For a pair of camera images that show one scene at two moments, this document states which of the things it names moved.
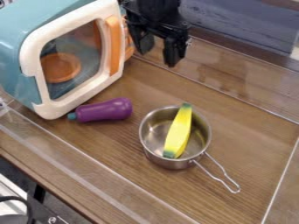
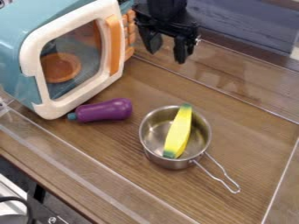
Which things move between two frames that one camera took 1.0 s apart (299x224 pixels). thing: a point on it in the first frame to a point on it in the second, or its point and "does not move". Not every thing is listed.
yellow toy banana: x=178 y=136 does not move
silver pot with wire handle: x=154 y=128 does not move
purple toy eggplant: x=117 y=108 does not move
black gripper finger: x=174 y=49 to x=184 y=46
